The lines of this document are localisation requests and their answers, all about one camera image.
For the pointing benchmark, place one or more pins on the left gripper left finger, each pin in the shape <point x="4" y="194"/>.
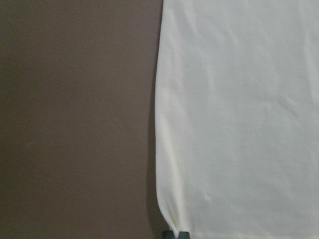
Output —
<point x="168" y="235"/>

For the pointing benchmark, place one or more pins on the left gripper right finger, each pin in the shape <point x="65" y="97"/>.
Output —
<point x="183" y="235"/>

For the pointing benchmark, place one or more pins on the cream long-sleeve cat shirt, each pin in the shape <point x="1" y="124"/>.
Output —
<point x="237" y="118"/>

